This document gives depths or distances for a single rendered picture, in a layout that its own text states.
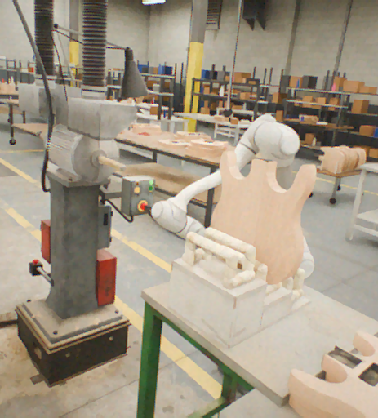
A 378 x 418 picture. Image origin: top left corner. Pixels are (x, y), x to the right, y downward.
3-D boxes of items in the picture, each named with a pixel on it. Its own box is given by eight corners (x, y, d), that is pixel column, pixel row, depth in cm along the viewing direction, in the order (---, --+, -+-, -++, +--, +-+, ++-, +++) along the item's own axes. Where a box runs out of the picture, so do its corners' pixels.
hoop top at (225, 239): (201, 236, 132) (203, 226, 131) (209, 233, 134) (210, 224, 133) (250, 259, 118) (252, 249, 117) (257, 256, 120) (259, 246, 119)
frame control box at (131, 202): (98, 215, 235) (100, 171, 228) (130, 210, 249) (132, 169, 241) (121, 229, 218) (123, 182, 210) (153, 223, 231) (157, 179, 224)
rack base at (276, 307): (197, 295, 145) (200, 272, 142) (227, 282, 156) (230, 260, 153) (260, 332, 127) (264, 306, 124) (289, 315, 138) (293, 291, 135)
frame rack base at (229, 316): (166, 308, 135) (170, 260, 130) (197, 294, 145) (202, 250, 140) (229, 350, 117) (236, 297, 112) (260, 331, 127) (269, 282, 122)
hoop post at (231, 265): (220, 286, 117) (224, 255, 114) (227, 282, 119) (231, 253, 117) (229, 290, 115) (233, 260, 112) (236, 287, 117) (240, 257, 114)
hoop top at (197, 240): (183, 241, 126) (185, 231, 125) (191, 238, 128) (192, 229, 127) (232, 265, 113) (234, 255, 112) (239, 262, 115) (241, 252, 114)
